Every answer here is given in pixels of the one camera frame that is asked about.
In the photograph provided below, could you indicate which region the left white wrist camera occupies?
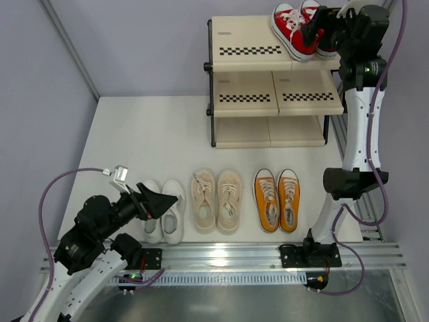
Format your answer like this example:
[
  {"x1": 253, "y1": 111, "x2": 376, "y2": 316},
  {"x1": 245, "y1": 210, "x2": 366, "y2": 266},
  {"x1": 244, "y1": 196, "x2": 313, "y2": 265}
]
[{"x1": 102, "y1": 165, "x2": 130, "y2": 194}]

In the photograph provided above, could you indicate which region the orange canvas sneaker left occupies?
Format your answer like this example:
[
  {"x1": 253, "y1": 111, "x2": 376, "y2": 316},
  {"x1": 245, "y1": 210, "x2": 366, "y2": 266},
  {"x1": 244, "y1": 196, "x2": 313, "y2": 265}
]
[{"x1": 253, "y1": 168, "x2": 280, "y2": 233}]

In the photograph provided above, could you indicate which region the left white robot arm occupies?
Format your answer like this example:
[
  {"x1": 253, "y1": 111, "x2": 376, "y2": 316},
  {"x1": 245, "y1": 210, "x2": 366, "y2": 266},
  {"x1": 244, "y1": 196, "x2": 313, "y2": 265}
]
[{"x1": 19, "y1": 182, "x2": 178, "y2": 321}]

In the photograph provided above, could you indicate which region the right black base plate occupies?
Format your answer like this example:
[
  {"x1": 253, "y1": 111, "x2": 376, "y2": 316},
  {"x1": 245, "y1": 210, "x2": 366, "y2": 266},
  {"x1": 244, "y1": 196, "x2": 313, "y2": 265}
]
[{"x1": 278, "y1": 243, "x2": 343, "y2": 268}]

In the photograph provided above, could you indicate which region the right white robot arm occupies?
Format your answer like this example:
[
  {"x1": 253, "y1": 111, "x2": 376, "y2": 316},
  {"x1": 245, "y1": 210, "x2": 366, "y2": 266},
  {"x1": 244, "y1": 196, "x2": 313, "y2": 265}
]
[{"x1": 280, "y1": 1, "x2": 389, "y2": 268}]

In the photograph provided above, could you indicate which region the aluminium mounting rail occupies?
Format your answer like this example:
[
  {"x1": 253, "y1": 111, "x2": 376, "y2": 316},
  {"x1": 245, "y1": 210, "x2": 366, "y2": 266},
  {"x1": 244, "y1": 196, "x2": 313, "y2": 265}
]
[{"x1": 40, "y1": 241, "x2": 408, "y2": 273}]

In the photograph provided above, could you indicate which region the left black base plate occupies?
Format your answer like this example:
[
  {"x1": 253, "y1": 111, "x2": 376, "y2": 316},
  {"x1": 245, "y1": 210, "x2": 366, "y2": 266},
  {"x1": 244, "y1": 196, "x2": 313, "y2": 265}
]
[{"x1": 133, "y1": 248, "x2": 163, "y2": 271}]

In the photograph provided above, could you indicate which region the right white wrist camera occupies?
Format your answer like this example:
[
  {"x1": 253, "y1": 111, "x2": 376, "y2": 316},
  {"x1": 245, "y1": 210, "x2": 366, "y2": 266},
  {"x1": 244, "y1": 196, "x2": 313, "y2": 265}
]
[{"x1": 336, "y1": 0, "x2": 373, "y2": 19}]

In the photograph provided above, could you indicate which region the beige lace sneaker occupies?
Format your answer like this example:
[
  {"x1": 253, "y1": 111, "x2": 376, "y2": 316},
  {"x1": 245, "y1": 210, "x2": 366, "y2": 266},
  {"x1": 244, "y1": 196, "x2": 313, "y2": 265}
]
[
  {"x1": 191, "y1": 168, "x2": 216, "y2": 234},
  {"x1": 217, "y1": 169, "x2": 243, "y2": 235}
]

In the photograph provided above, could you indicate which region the slotted cable duct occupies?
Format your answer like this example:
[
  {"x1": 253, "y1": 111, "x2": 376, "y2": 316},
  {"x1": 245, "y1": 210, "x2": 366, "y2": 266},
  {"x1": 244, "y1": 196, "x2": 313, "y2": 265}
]
[{"x1": 107, "y1": 270, "x2": 308, "y2": 286}]

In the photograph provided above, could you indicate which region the white sneaker right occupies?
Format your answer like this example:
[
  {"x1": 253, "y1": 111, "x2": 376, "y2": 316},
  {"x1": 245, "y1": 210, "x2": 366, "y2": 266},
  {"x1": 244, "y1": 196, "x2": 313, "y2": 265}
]
[{"x1": 162, "y1": 180, "x2": 186, "y2": 245}]

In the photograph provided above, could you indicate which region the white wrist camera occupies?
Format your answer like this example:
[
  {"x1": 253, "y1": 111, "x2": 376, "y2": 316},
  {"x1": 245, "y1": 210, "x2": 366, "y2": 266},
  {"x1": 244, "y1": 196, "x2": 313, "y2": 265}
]
[
  {"x1": 336, "y1": 0, "x2": 373, "y2": 19},
  {"x1": 102, "y1": 165, "x2": 130, "y2": 194}
]

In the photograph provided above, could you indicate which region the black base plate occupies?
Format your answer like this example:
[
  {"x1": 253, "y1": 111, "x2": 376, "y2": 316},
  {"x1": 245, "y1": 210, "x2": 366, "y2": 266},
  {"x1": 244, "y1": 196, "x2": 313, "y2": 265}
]
[
  {"x1": 133, "y1": 248, "x2": 163, "y2": 271},
  {"x1": 278, "y1": 243, "x2": 343, "y2": 268}
]

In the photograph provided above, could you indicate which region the beige three-tier shoe shelf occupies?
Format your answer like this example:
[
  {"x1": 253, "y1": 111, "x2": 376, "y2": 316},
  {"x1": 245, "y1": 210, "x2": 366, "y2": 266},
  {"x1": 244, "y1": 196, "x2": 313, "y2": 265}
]
[{"x1": 204, "y1": 15, "x2": 343, "y2": 148}]

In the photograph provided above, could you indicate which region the red canvas sneaker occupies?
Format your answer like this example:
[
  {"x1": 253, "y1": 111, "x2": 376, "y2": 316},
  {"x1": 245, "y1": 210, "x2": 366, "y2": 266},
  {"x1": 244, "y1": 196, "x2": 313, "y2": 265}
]
[
  {"x1": 271, "y1": 3, "x2": 317, "y2": 62},
  {"x1": 300, "y1": 0, "x2": 337, "y2": 59}
]

